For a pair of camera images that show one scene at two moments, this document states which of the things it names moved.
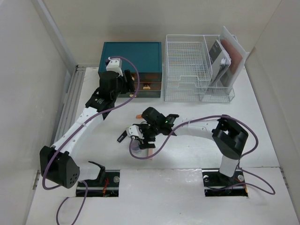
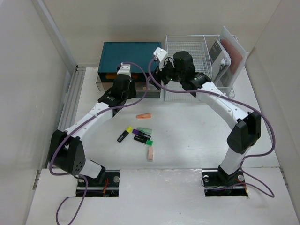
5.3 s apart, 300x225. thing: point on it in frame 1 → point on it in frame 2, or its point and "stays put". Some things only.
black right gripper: (144, 144) → (157, 74)
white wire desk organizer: (187, 74) stays put
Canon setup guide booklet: (220, 62) stays put
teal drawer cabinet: (144, 60) stays put
